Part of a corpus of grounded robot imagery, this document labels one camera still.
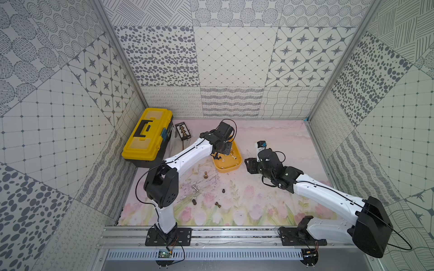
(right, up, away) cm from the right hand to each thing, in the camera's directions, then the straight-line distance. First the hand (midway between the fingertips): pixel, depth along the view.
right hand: (250, 161), depth 82 cm
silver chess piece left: (-28, -15, +6) cm, 32 cm away
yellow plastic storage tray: (-10, -3, +16) cm, 19 cm away
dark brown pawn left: (-28, -20, 0) cm, 34 cm away
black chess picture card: (-40, +16, +29) cm, 52 cm away
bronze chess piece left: (-23, -10, +11) cm, 27 cm away
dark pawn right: (-13, -16, +5) cm, 22 cm away
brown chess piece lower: (-16, -23, +2) cm, 28 cm away
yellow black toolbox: (-52, +9, +4) cm, 53 cm away
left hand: (-12, +8, +7) cm, 16 cm away
